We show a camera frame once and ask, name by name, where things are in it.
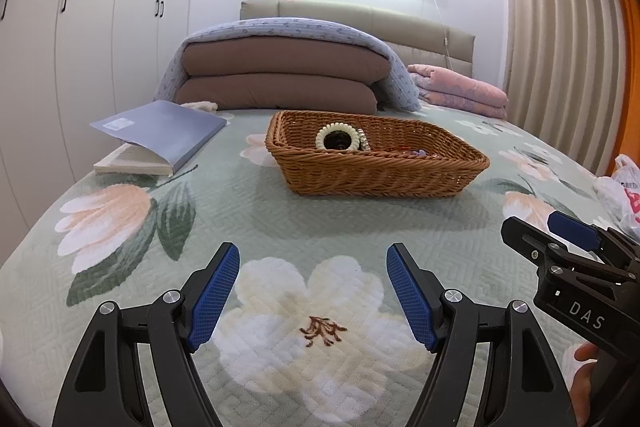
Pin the white wardrobe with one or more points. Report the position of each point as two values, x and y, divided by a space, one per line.
100 32

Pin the blue folder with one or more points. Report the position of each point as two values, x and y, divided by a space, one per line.
160 127

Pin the orange panel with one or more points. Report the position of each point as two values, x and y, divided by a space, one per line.
627 82

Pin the person's right hand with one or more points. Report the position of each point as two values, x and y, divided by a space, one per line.
582 387

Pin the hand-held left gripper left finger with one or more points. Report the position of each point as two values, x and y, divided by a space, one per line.
215 297

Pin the white book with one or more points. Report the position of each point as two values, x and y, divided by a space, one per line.
130 162

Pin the brown wicker basket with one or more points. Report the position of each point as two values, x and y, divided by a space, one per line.
375 177

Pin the folded brown and blue quilt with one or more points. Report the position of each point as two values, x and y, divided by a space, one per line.
280 62

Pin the beige curtain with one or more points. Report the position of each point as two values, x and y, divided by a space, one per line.
550 47

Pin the cream fluffy cloth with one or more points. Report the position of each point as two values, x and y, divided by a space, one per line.
200 106

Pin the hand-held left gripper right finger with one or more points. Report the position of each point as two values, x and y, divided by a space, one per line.
410 297

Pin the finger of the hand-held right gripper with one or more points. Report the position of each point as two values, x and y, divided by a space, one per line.
570 229
525 239

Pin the beige padded headboard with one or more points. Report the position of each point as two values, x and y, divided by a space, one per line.
350 14

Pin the green floral bedspread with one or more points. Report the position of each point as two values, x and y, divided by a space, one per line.
300 232

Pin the white plastic bag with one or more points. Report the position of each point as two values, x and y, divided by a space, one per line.
620 192

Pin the folded pink quilt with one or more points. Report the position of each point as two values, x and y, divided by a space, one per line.
460 92

